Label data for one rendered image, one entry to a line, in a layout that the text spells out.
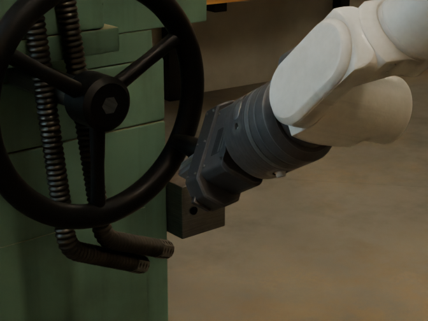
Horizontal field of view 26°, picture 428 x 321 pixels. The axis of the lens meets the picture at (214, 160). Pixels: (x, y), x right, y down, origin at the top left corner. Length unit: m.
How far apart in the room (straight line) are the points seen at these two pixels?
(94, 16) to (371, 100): 0.39
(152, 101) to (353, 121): 0.51
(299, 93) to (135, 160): 0.52
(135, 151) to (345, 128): 0.51
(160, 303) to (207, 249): 1.24
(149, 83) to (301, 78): 0.50
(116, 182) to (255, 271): 1.27
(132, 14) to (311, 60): 0.49
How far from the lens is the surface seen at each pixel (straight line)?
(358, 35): 0.77
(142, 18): 1.25
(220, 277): 2.47
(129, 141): 1.27
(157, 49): 1.04
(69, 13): 1.05
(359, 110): 0.82
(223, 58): 4.37
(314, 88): 0.78
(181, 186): 1.30
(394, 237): 2.76
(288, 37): 4.59
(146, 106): 1.27
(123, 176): 1.28
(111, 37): 1.11
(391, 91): 0.85
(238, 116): 0.89
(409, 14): 0.75
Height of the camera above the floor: 1.07
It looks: 18 degrees down
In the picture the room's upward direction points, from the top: straight up
